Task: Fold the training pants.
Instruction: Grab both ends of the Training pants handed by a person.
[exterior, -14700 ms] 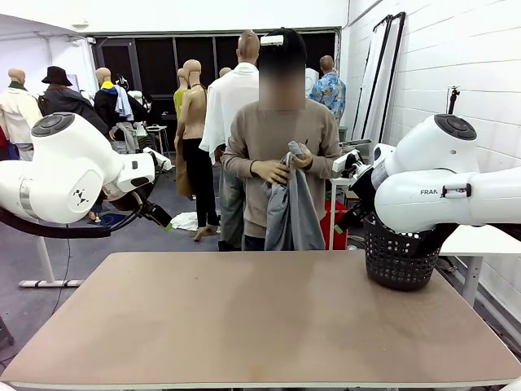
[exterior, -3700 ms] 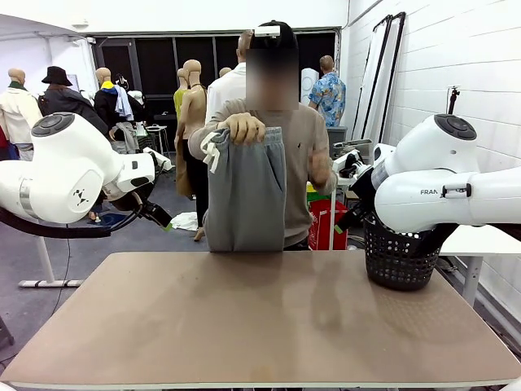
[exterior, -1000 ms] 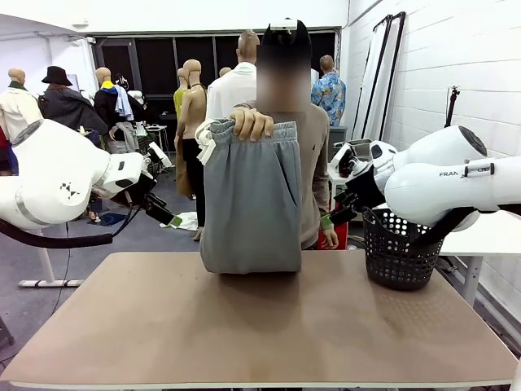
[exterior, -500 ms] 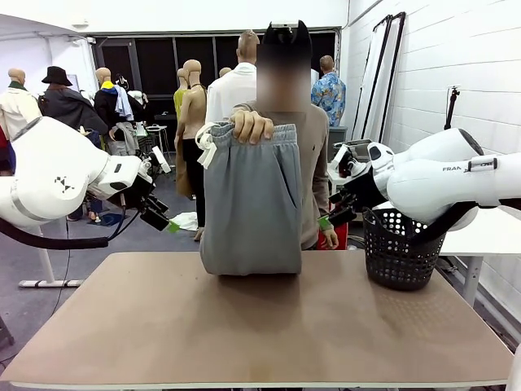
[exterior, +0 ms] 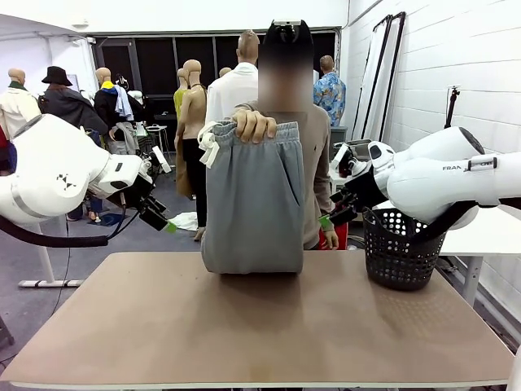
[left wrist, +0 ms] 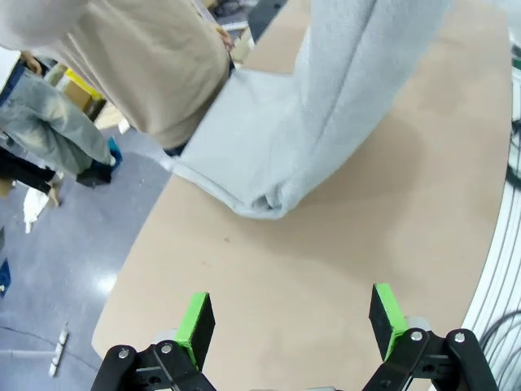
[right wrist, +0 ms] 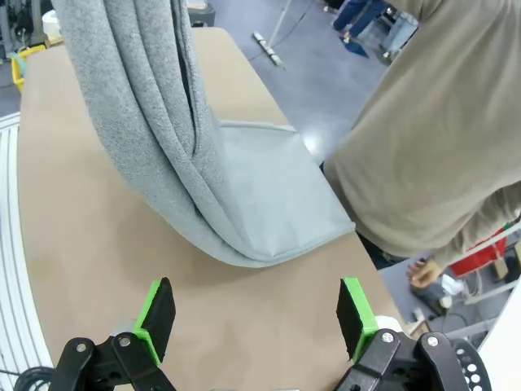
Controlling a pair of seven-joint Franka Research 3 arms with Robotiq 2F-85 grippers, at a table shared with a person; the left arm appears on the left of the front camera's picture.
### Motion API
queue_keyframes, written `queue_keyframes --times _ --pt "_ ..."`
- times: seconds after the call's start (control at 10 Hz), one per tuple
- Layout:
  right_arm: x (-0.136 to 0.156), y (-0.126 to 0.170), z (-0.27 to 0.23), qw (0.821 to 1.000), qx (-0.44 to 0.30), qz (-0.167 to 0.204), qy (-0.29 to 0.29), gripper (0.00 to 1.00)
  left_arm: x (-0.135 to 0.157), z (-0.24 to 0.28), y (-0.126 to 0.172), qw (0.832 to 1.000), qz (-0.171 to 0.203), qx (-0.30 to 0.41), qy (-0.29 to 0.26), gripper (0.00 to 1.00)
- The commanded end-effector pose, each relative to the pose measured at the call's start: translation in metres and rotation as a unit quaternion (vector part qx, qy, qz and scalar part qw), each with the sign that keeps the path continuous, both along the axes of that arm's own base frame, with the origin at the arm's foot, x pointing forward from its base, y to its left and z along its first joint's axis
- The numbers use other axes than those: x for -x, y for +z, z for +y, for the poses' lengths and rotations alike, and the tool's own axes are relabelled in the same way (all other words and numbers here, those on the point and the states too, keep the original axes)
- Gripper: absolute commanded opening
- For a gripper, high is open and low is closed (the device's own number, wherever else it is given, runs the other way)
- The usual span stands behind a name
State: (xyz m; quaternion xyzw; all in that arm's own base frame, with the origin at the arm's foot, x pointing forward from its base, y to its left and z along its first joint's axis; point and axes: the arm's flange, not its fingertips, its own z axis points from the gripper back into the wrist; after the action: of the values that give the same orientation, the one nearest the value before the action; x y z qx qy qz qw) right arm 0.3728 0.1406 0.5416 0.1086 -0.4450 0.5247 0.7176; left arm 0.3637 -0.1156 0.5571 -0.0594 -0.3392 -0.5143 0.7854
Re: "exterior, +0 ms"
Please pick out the white cloth on floor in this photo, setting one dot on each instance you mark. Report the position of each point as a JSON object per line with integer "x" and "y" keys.
{"x": 185, "y": 222}

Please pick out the white head-mounted camera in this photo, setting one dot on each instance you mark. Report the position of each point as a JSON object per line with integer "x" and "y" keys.
{"x": 287, "y": 22}

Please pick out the mannequin with yellow collar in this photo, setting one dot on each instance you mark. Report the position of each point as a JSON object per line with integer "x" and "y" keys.
{"x": 108, "y": 106}

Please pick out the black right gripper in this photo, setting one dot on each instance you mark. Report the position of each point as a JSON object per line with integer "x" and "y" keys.
{"x": 366, "y": 189}

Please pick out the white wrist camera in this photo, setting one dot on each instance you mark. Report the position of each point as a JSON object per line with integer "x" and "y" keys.
{"x": 341, "y": 156}
{"x": 161, "y": 159}

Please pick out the person's left forearm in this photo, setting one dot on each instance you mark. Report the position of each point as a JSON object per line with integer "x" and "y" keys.
{"x": 317, "y": 191}

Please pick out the person in beige sweater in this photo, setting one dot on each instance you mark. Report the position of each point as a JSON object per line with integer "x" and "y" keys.
{"x": 315, "y": 138}

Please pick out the black-framed white panel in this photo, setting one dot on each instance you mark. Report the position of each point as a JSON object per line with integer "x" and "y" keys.
{"x": 392, "y": 81}
{"x": 376, "y": 81}

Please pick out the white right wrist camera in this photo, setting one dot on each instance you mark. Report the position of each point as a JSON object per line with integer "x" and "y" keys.
{"x": 341, "y": 156}

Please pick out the white background stool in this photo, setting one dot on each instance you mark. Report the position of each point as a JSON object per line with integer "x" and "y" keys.
{"x": 158, "y": 129}

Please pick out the mannequin in cream jacket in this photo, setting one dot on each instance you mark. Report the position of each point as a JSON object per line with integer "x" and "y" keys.
{"x": 18, "y": 104}

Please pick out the grey training pants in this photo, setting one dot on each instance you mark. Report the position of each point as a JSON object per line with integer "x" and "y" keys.
{"x": 252, "y": 203}

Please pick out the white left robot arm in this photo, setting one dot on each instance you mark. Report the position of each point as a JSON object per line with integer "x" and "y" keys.
{"x": 53, "y": 171}

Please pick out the black head cap mount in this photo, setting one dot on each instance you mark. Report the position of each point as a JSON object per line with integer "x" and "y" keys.
{"x": 305, "y": 36}

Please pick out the mannequin in yellow top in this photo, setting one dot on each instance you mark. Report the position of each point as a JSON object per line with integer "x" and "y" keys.
{"x": 179, "y": 102}

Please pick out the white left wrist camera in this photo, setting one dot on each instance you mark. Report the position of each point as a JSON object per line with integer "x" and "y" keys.
{"x": 161, "y": 159}

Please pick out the mannequin in blue floral shirt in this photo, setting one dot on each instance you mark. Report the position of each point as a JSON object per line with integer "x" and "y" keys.
{"x": 331, "y": 93}

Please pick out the grey bin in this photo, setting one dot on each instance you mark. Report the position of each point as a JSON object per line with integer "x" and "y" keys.
{"x": 340, "y": 134}

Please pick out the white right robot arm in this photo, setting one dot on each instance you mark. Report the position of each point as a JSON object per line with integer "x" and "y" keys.
{"x": 431, "y": 179}

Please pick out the bare beige mannequin head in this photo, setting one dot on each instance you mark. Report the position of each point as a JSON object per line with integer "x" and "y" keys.
{"x": 225, "y": 72}

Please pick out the person's right hand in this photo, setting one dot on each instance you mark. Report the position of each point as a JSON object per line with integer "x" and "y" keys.
{"x": 254, "y": 126}

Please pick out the red box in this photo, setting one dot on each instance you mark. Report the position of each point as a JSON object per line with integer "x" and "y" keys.
{"x": 342, "y": 238}

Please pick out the person's right forearm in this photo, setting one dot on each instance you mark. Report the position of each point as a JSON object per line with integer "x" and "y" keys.
{"x": 244, "y": 106}

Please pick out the mannequin with black hat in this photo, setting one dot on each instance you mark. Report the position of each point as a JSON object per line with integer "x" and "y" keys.
{"x": 65, "y": 102}

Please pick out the black tripod stand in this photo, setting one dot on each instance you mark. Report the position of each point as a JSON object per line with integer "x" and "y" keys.
{"x": 452, "y": 106}

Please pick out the person's left hand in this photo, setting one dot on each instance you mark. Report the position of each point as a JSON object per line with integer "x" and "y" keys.
{"x": 328, "y": 239}

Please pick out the tall mannequin in white shirt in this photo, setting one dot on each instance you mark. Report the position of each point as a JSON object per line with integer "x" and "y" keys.
{"x": 228, "y": 93}

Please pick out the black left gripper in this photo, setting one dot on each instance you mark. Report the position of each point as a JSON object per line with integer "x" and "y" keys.
{"x": 142, "y": 193}

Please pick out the black perforated plastic basket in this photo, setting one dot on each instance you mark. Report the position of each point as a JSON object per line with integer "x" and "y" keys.
{"x": 401, "y": 256}

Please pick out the grey tray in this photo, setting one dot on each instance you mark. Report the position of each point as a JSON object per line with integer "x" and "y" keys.
{"x": 360, "y": 142}

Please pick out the white side table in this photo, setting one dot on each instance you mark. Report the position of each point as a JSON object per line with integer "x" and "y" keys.
{"x": 480, "y": 240}

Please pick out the beige mannequin in black trousers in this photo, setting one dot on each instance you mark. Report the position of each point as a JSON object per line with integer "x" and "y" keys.
{"x": 193, "y": 110}

